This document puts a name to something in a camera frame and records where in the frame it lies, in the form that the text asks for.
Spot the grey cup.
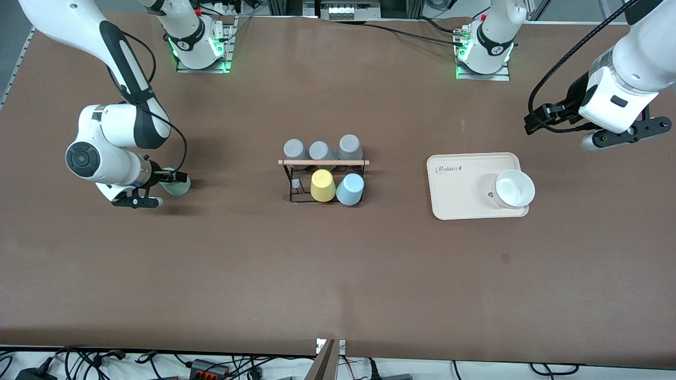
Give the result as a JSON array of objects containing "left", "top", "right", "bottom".
[
  {"left": 338, "top": 134, "right": 364, "bottom": 160},
  {"left": 284, "top": 138, "right": 308, "bottom": 170},
  {"left": 308, "top": 140, "right": 339, "bottom": 162}
]

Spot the light blue cup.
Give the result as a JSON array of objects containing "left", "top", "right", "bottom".
[{"left": 336, "top": 173, "right": 365, "bottom": 206}]

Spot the white power strip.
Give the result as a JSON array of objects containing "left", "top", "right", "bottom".
[{"left": 327, "top": 3, "right": 366, "bottom": 21}]

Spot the black wire cup rack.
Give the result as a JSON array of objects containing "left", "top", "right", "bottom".
[{"left": 278, "top": 157, "right": 370, "bottom": 205}]

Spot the black power brick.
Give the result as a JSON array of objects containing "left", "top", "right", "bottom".
[{"left": 15, "top": 366, "right": 58, "bottom": 380}]

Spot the grey support post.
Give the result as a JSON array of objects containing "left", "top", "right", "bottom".
[{"left": 304, "top": 339, "right": 339, "bottom": 380}]

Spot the beige plastic tray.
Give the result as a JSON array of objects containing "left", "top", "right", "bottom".
[{"left": 427, "top": 153, "right": 530, "bottom": 221}]

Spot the black cable on table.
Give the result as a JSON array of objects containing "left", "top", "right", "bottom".
[{"left": 338, "top": 18, "right": 468, "bottom": 47}]

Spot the black aluminium frame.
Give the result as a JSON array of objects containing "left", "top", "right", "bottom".
[{"left": 267, "top": 0, "right": 423, "bottom": 19}]

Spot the black adapter with red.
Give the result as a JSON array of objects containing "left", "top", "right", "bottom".
[{"left": 190, "top": 358, "right": 231, "bottom": 378}]

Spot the pale green cup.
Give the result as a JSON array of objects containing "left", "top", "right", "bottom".
[{"left": 160, "top": 168, "right": 192, "bottom": 197}]

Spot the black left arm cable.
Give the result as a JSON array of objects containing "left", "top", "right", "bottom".
[{"left": 528, "top": 0, "right": 642, "bottom": 132}]

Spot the yellow cup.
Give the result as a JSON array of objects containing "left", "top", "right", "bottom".
[{"left": 310, "top": 169, "right": 337, "bottom": 203}]

